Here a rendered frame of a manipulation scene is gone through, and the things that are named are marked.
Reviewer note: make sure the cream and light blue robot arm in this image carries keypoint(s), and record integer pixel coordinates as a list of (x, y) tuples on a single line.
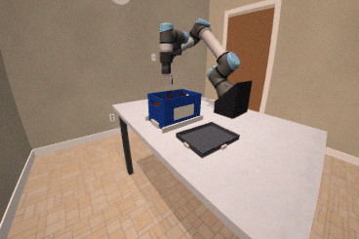
[(227, 61)]

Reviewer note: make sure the blue divided crate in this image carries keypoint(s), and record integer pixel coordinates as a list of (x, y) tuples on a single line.
[(172, 111)]

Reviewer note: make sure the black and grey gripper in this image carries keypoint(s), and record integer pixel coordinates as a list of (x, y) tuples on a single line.
[(166, 56)]

